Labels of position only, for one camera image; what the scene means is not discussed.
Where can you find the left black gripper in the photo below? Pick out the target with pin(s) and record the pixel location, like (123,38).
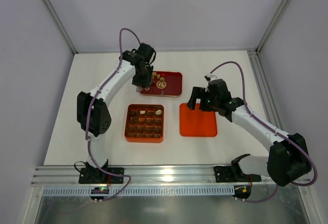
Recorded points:
(142,81)

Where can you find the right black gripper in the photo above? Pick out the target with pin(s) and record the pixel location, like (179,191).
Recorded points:
(203,99)

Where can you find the orange box lid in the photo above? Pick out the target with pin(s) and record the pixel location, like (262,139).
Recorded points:
(197,123)

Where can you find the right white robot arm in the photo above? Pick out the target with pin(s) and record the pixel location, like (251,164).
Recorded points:
(288,158)

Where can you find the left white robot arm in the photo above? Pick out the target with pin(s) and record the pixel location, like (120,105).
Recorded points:
(93,108)

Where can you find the dark red metal tray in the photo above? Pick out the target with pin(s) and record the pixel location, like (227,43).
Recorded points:
(165,83)

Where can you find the orange compartment box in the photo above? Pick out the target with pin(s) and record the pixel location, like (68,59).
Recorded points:
(144,128)

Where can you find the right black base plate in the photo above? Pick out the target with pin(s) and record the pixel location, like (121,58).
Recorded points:
(223,174)

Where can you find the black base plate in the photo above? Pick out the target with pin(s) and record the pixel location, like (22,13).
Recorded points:
(116,174)
(223,174)

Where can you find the slotted cable duct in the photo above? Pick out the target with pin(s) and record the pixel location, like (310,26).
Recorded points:
(193,190)

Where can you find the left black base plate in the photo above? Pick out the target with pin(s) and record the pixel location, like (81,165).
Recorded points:
(116,174)

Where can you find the aluminium mounting rail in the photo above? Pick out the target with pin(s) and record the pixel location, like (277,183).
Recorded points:
(142,174)

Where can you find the left aluminium frame post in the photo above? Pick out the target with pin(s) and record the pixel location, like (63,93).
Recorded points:
(58,23)

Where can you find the aluminium frame post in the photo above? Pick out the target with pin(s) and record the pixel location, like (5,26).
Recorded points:
(58,23)
(282,7)

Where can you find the right aluminium frame post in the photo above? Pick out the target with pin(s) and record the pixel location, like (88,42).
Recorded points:
(282,7)

